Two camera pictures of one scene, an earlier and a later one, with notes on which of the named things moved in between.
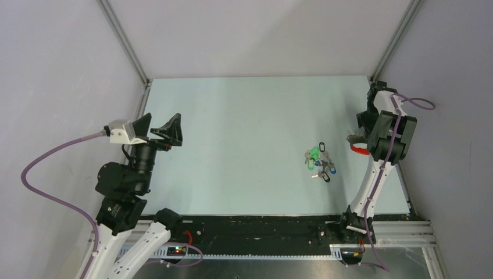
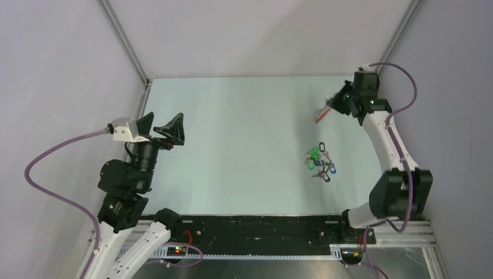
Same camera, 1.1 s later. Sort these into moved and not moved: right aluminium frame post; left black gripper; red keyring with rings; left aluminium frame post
Moved: red keyring with rings
Not moved: right aluminium frame post; left black gripper; left aluminium frame post
